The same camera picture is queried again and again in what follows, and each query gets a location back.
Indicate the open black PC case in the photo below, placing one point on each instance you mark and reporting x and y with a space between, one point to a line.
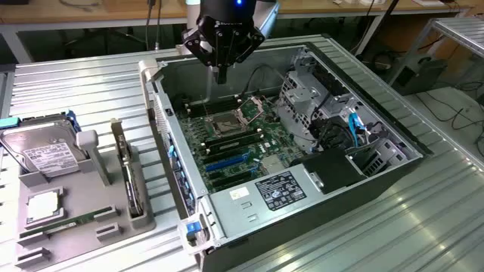
378 93

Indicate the green RAM stick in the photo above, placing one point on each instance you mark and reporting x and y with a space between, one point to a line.
64 225

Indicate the metal socket cover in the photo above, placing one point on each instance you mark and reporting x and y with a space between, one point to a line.
252 109

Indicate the grey parts rack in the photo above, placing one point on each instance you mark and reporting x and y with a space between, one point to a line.
79 226

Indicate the black air duct box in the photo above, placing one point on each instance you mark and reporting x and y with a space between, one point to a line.
332 170

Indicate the wooden desk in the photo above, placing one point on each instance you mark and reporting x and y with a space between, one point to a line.
56 14

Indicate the metal slat side table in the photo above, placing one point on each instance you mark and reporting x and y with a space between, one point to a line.
462 31

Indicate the blue expansion slot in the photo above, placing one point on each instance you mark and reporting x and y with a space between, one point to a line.
224 164

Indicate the CPU socket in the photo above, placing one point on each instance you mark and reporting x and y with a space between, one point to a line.
227 124

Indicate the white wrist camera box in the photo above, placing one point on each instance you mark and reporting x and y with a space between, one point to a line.
207 46

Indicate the blue case latch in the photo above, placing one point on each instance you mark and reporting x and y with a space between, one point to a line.
192 228

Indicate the silver hard disk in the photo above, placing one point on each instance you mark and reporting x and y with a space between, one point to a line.
42 147

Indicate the silver disk bay cage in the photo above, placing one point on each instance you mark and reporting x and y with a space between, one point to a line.
303 96

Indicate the silver chipset heat sink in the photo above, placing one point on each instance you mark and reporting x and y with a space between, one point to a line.
274 164

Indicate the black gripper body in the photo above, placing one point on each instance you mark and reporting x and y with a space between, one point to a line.
227 14

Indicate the black graphics card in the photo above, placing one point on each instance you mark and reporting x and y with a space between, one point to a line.
130 175

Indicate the black computer tower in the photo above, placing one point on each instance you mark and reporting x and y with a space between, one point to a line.
423 73

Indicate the green motherboard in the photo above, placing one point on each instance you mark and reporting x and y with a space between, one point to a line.
264 139

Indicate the blue disk caddy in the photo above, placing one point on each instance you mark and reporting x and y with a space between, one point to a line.
72 119

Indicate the silver power supply unit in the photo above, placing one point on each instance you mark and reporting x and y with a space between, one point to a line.
264 204

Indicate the silver CPU chip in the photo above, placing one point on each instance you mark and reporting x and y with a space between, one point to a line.
43 208

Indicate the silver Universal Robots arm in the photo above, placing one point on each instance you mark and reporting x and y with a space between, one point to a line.
270 17

